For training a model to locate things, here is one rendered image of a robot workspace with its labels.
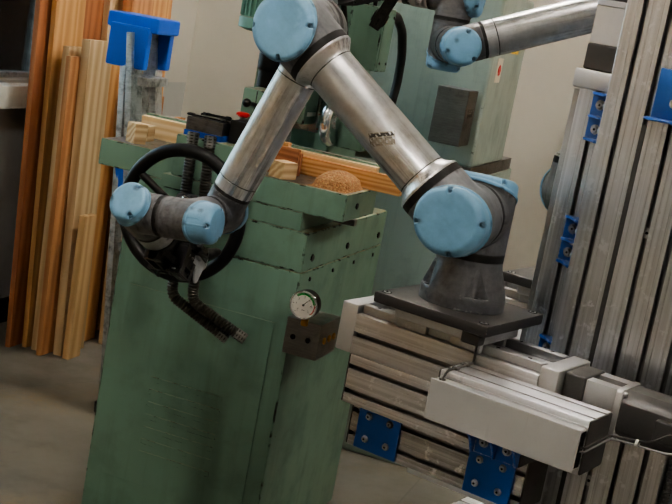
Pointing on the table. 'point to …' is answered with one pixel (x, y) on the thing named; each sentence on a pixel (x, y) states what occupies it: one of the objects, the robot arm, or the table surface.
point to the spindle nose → (265, 70)
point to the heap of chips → (338, 182)
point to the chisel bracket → (252, 97)
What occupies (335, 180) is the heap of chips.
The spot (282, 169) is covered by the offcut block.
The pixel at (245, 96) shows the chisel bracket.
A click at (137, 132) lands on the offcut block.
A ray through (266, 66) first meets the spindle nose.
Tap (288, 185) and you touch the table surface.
